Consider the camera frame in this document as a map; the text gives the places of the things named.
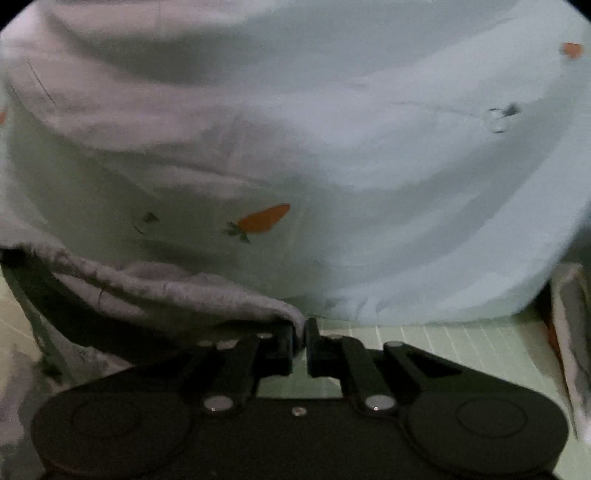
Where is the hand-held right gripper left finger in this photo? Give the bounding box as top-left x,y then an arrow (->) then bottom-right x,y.
185,320 -> 297,413

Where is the light blue carrot-print quilt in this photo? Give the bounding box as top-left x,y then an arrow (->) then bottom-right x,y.
0,0 -> 591,326

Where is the grey garment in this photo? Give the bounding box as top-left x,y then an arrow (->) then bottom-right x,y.
0,244 -> 308,480

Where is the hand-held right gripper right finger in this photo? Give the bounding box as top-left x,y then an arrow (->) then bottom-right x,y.
305,318 -> 463,414

